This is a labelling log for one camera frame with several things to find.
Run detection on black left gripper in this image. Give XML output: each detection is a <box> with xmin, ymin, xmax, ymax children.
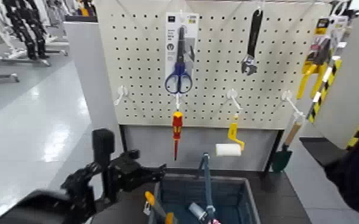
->
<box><xmin>106</xmin><ymin>149</ymin><xmax>168</xmax><ymax>192</ymax></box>

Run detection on grey tube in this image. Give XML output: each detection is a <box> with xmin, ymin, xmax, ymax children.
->
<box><xmin>188</xmin><ymin>202</ymin><xmax>208</xmax><ymax>223</ymax></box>

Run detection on teal crate with grey rim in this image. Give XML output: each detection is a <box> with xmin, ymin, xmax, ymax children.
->
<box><xmin>149</xmin><ymin>173</ymin><xmax>262</xmax><ymax>224</ymax></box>

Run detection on yellow grey hand tool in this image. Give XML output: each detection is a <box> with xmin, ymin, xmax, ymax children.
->
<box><xmin>143</xmin><ymin>191</ymin><xmax>168</xmax><ymax>224</ymax></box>

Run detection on grey display stand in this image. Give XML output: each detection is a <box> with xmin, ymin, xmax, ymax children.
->
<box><xmin>63</xmin><ymin>21</ymin><xmax>285</xmax><ymax>172</ymax></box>

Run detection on red yellow screwdriver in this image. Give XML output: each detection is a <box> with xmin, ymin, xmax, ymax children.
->
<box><xmin>171</xmin><ymin>111</ymin><xmax>184</xmax><ymax>161</ymax></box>

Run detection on black upright block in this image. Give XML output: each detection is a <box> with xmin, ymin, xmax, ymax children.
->
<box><xmin>91</xmin><ymin>128</ymin><xmax>116</xmax><ymax>201</ymax></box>

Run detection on beige perforated pegboard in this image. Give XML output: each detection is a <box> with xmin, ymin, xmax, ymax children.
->
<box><xmin>94</xmin><ymin>0</ymin><xmax>332</xmax><ymax>130</ymax></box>

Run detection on blue scissors on card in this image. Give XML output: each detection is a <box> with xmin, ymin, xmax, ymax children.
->
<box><xmin>164</xmin><ymin>11</ymin><xmax>200</xmax><ymax>95</ymax></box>

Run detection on grey wheeled stand base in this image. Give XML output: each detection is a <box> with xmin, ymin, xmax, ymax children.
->
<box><xmin>0</xmin><ymin>55</ymin><xmax>52</xmax><ymax>67</ymax></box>

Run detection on black steel adjustable wrench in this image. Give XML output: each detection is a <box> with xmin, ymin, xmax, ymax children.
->
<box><xmin>240</xmin><ymin>8</ymin><xmax>264</xmax><ymax>76</ymax></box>

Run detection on yellow black striped bar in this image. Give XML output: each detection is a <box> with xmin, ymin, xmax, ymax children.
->
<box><xmin>307</xmin><ymin>57</ymin><xmax>343</xmax><ymax>124</ymax></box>

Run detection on yellow black machine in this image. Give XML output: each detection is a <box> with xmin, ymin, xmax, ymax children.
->
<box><xmin>76</xmin><ymin>0</ymin><xmax>98</xmax><ymax>17</ymax></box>

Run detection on black robot on stand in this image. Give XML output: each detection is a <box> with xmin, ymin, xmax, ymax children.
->
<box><xmin>2</xmin><ymin>0</ymin><xmax>51</xmax><ymax>61</ymax></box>

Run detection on blue handled tool in bin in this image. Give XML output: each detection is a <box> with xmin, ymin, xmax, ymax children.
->
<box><xmin>196</xmin><ymin>153</ymin><xmax>216</xmax><ymax>224</ymax></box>

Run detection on white paint roller yellow handle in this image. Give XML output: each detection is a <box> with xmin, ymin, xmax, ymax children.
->
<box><xmin>215</xmin><ymin>114</ymin><xmax>246</xmax><ymax>157</ymax></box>

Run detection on green trowel wooden handle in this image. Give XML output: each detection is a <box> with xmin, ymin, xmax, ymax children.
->
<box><xmin>271</xmin><ymin>121</ymin><xmax>303</xmax><ymax>173</ymax></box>

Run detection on yellow handled pliers in package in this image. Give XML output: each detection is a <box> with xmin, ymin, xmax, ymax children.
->
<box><xmin>296</xmin><ymin>15</ymin><xmax>349</xmax><ymax>100</ymax></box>

